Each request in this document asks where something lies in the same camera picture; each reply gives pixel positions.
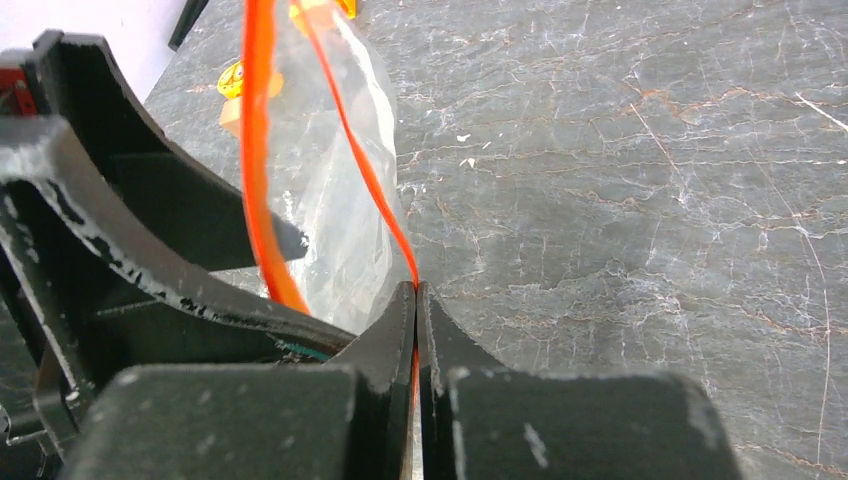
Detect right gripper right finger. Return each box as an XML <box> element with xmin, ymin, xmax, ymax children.
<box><xmin>416</xmin><ymin>284</ymin><xmax>741</xmax><ymax>479</ymax></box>

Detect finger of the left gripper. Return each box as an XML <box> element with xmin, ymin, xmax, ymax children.
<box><xmin>29</xmin><ymin>29</ymin><xmax>311</xmax><ymax>273</ymax></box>

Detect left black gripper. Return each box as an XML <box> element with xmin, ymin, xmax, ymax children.
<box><xmin>1</xmin><ymin>49</ymin><xmax>352</xmax><ymax>479</ymax></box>

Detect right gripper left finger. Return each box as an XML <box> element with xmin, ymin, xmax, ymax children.
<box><xmin>60</xmin><ymin>282</ymin><xmax>416</xmax><ymax>479</ymax></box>

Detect clear zip bag orange zipper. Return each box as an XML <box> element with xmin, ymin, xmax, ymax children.
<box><xmin>239</xmin><ymin>0</ymin><xmax>422</xmax><ymax>336</ymax></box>

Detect wooden cube left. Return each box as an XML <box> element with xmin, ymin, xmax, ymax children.
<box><xmin>219</xmin><ymin>97</ymin><xmax>242</xmax><ymax>139</ymax></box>

